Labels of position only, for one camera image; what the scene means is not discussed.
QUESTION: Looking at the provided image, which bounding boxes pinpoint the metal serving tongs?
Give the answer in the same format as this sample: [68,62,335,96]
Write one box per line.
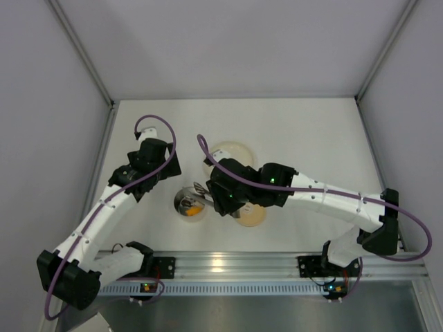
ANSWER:
[173,182,245,219]

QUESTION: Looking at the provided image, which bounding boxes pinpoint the orange fish-shaped food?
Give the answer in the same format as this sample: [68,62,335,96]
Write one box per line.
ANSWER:
[186,206,203,216]

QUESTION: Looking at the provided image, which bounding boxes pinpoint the black base bracket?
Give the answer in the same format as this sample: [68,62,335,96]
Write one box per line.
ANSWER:
[152,257,176,279]
[297,255,324,278]

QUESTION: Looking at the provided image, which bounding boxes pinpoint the aluminium mounting rail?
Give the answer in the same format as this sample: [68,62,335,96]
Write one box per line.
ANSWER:
[154,251,428,281]

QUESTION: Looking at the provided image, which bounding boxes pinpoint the left black base bracket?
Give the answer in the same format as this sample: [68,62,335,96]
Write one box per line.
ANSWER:
[152,257,176,279]

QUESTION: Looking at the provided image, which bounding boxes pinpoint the left aluminium frame post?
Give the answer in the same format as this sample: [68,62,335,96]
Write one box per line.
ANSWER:
[44,0,115,109]

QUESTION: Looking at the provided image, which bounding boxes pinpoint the right black base bracket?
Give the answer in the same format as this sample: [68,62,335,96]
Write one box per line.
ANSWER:
[297,255,324,278]

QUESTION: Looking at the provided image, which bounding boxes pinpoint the steel lunch box bowl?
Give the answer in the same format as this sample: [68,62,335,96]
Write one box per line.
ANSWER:
[173,187,209,223]

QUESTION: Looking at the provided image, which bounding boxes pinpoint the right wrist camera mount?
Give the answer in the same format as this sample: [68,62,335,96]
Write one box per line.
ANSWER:
[204,149,231,166]

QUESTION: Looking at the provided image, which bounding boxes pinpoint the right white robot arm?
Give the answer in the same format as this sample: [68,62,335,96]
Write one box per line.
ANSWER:
[206,158,399,267]

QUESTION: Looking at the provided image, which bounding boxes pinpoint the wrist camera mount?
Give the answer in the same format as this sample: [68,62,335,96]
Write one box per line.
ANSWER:
[204,149,231,166]
[137,127,158,142]

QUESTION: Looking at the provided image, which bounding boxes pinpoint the slotted cable duct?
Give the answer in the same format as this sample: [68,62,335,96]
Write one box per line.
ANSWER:
[98,279,347,297]

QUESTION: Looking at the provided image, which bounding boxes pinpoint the beige round lid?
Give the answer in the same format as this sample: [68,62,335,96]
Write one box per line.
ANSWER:
[235,203,266,227]

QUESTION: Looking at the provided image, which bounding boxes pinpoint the right aluminium frame post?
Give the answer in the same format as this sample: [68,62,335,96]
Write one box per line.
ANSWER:
[354,0,421,105]

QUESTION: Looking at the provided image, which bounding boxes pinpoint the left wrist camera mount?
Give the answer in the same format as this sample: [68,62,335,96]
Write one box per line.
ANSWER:
[137,127,158,142]

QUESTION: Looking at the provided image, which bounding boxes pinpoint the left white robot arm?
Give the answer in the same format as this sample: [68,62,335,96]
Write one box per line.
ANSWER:
[37,138,181,310]

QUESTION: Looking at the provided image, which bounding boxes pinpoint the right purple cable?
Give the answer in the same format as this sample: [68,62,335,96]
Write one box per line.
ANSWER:
[196,133,433,302]

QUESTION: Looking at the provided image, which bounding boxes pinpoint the cream round plate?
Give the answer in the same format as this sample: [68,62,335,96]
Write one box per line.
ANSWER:
[209,141,256,168]

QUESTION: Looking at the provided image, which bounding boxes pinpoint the aluminium frame post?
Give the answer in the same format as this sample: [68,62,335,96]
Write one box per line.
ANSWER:
[354,0,421,105]
[44,0,115,109]

